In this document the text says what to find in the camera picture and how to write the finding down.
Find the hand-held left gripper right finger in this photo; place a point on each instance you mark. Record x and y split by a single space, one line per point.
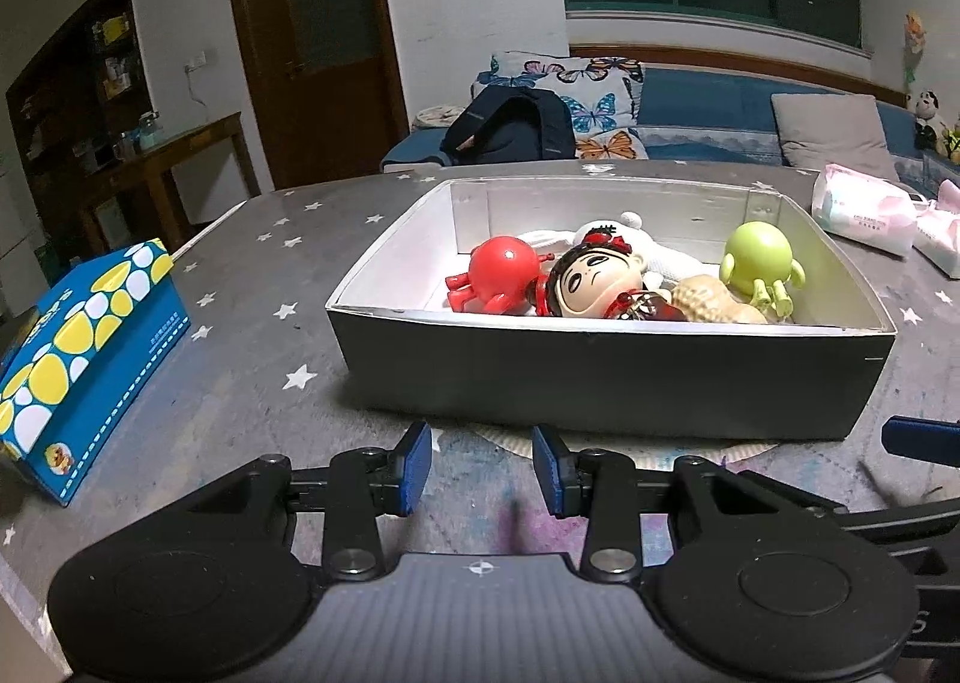
550 477

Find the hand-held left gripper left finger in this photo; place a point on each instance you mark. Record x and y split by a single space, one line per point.
410 477

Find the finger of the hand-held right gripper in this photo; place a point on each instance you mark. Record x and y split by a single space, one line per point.
922 442
907 522

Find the grey cardboard box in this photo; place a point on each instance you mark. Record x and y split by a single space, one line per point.
600 383

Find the big-head doll with red bow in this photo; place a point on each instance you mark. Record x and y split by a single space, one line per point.
592 282

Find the red round toy figure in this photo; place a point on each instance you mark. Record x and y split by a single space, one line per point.
502 271

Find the beige peanut toy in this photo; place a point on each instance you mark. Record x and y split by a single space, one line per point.
705 297

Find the white paper plate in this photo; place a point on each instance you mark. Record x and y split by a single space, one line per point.
510 439

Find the small pink tissue pack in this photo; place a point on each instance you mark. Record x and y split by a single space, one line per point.
941 233

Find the grey star-print tablecloth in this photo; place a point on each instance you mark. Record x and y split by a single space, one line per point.
247 323

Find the large pink tissue pack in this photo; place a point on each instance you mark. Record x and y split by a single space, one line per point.
862 207

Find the white plush rabbit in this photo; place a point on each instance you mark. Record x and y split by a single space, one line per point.
667 263

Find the green round toy figure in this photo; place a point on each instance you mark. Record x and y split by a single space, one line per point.
757 252

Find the panda plush toy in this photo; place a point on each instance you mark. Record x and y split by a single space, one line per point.
926 117

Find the grey pillow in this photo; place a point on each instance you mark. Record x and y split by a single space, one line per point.
832 128

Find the blue spotted tissue box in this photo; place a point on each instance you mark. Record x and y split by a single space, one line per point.
82 368

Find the dark backpack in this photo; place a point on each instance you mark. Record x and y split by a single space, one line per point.
517 128

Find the beige cloth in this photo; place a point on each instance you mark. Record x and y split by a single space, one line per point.
439 117

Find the butterfly print pillow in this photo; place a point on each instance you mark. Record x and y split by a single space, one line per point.
600 91

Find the wooden side table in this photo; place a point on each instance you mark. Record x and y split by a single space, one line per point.
187 143

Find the blue sofa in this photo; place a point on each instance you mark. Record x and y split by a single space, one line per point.
705 98

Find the brown wooden door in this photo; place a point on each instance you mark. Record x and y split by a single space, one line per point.
322 53

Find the glass jar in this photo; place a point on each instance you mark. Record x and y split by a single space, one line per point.
151 130

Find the dark wooden shelf cabinet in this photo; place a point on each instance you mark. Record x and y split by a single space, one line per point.
67 98

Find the flower wall decoration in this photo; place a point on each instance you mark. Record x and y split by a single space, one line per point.
915 42

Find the white wall socket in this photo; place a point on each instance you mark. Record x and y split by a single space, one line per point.
195 61

